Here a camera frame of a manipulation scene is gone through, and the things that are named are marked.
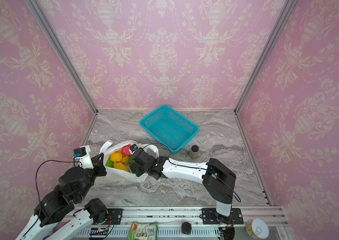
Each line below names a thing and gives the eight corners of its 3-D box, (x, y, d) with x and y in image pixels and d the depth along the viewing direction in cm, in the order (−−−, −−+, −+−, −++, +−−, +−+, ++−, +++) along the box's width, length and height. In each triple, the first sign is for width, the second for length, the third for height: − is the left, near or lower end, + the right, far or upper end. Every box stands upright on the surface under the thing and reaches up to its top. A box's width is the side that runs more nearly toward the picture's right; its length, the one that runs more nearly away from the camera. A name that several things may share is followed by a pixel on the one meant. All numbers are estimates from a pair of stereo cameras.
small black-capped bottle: (192, 160, 96) (194, 152, 88) (188, 155, 98) (189, 147, 91) (198, 156, 97) (200, 148, 90) (193, 151, 100) (195, 143, 92)
